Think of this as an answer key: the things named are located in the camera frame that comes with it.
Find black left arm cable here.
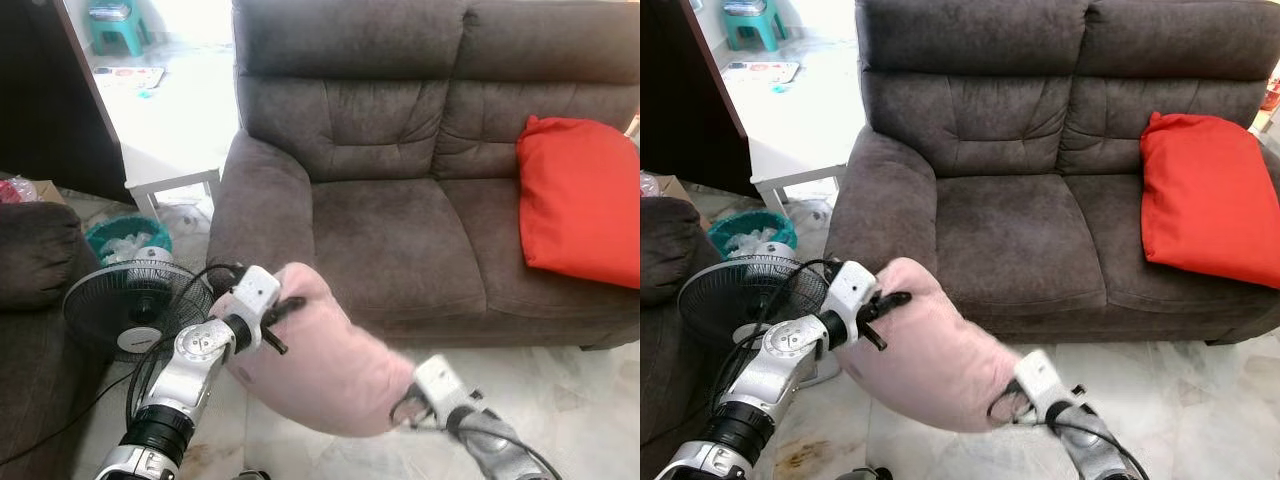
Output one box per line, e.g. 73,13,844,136
125,262,247,423
733,258,847,401

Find dark wooden cabinet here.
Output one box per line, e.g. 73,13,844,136
640,0,756,198
0,0,139,205

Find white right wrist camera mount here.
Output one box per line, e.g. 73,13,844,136
412,354,477,422
1012,349,1072,421

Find white low table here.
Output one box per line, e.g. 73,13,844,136
124,167,222,222
749,163,842,218

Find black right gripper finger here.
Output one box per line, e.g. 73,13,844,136
391,393,430,430
988,390,1031,428

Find black standing fan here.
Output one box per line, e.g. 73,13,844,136
677,240,844,389
62,245,217,365

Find green plastic basket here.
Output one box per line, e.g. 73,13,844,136
85,215,174,267
707,209,799,262

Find patterned floor mat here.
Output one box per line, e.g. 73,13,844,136
722,60,802,87
93,65,167,92

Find dark brown armchair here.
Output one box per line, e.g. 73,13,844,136
640,195,712,453
0,200,112,473

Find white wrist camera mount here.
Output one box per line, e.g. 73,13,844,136
827,260,881,347
231,265,283,352
412,354,477,422
1012,349,1072,421

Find thin black fan cord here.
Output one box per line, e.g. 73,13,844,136
0,398,133,468

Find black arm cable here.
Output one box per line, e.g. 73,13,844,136
125,262,247,423
733,258,847,401
1060,418,1151,480
470,424,563,480

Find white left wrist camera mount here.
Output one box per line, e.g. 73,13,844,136
827,260,881,347
231,265,283,352

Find dark brown fabric sofa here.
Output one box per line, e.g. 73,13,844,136
207,0,641,350
825,0,1280,347

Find green plastic stool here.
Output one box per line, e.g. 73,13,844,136
88,0,152,57
722,0,789,53

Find red pillow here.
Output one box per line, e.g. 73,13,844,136
1140,111,1280,291
516,114,641,291

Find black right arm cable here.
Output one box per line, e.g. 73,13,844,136
470,424,563,480
1060,418,1151,480

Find pink pillow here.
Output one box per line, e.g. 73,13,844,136
212,262,420,439
838,257,1032,433

